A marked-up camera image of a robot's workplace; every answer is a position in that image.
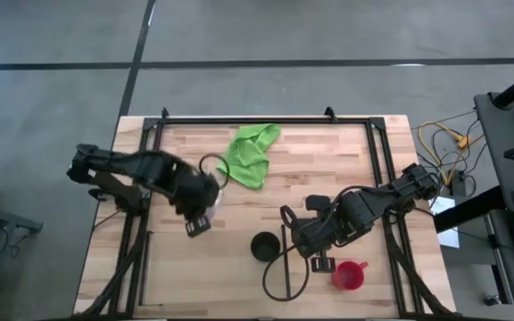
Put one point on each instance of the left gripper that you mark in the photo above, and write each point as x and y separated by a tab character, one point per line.
194	191

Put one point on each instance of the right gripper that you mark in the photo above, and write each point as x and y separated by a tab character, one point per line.
317	232

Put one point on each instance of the pale pink mug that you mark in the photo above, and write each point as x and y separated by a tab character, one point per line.
218	206

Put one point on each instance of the red mug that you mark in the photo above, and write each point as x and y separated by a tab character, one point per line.
347	276

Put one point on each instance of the black cup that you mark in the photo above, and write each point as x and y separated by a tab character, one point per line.
265	246

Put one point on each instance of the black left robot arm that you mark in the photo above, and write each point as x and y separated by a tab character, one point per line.
123	167

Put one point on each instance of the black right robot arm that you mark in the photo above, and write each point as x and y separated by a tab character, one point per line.
386	196

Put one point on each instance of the wooden shelf with black legs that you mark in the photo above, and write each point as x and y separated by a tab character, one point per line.
212	276

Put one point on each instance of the green cloth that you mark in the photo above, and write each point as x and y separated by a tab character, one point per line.
248	156

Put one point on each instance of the white paper sheet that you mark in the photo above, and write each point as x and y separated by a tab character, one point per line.
446	232

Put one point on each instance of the black beam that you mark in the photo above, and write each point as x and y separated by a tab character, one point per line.
466	209

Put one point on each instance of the black caster wheel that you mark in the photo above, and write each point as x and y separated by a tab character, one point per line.
491	299

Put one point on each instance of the black table frame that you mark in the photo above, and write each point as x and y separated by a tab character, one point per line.
261	120

